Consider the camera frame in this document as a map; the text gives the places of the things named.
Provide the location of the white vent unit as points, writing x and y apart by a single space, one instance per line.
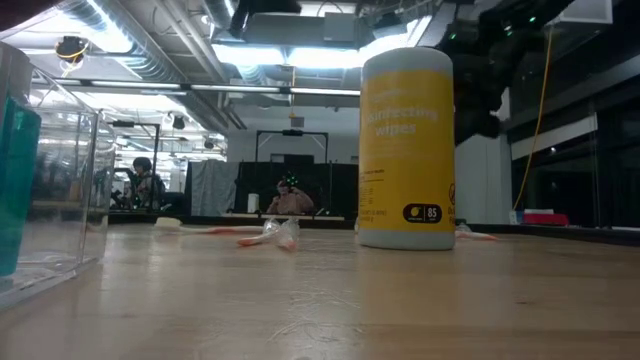
590 12

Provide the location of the black partition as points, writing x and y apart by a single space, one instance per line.
260 185

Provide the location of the grey cloth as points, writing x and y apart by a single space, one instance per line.
212 187

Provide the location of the bright ceiling light panel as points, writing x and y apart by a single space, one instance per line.
300 56

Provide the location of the black ceiling fixture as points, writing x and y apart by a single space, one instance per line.
70 47

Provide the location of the ceiling light strip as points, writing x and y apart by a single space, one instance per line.
225 88

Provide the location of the yellow disinfecting wipes canister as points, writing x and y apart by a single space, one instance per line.
407 165

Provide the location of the red box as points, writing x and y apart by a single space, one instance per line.
545 219

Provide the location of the silver ventilation duct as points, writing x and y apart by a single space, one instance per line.
222 12

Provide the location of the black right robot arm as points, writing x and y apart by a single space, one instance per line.
495 30

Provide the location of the clear acrylic organizer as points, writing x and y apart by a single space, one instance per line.
90 225

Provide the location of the teal mouthwash bottle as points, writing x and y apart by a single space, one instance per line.
17 200

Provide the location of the person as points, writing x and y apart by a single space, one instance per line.
145 185
292 202

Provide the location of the white paper roll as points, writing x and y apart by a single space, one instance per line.
253 202

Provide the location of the grey ceiling box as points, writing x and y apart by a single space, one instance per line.
340 27

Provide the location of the unwrapped orange white toothbrush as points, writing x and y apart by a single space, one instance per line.
167 223

